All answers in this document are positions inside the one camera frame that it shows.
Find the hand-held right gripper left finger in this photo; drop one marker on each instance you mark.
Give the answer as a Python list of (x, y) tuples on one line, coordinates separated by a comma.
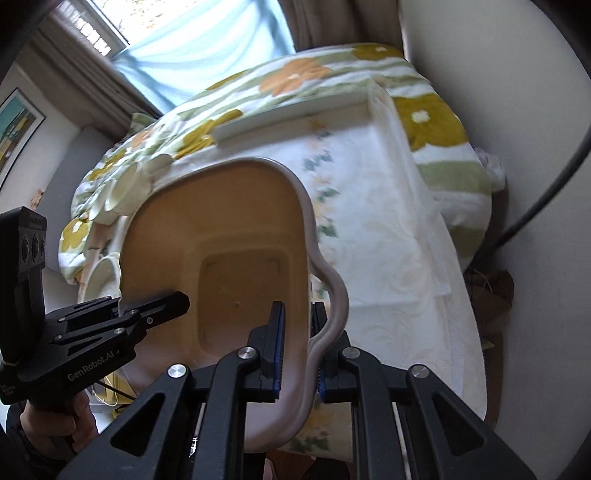
[(277, 350)]

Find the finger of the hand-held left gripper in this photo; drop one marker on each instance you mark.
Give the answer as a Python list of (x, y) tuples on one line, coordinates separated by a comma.
[(83, 310), (157, 309)]

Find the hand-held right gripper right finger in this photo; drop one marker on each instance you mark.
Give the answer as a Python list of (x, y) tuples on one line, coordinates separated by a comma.
[(322, 364)]

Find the pink square bowl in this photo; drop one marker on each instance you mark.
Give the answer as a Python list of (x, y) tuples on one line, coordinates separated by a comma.
[(207, 221)]

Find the person's left forearm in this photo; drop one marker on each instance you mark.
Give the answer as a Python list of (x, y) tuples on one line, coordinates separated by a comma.
[(27, 459)]

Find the person's left hand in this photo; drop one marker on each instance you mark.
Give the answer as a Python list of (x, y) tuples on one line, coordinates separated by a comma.
[(78, 424)]

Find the grey headboard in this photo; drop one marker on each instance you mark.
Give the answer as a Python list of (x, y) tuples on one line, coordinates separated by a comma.
[(78, 161)]

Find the floral white tablecloth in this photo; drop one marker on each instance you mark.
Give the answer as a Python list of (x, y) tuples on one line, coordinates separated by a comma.
[(392, 230)]

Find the framed picture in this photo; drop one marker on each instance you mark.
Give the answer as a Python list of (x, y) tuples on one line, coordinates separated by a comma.
[(16, 134)]

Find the brown paper bag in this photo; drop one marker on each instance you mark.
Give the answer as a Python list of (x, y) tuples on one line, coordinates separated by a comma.
[(494, 290)]

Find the green striped pillow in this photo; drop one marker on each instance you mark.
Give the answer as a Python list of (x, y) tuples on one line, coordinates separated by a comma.
[(141, 122)]

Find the brown curtain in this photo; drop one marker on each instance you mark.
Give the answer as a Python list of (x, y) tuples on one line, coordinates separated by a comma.
[(92, 87), (341, 23)]

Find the light blue cloth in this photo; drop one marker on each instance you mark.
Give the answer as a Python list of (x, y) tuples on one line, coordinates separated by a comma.
[(184, 60)]

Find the floral striped blanket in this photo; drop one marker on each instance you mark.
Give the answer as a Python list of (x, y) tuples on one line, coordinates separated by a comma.
[(295, 74)]

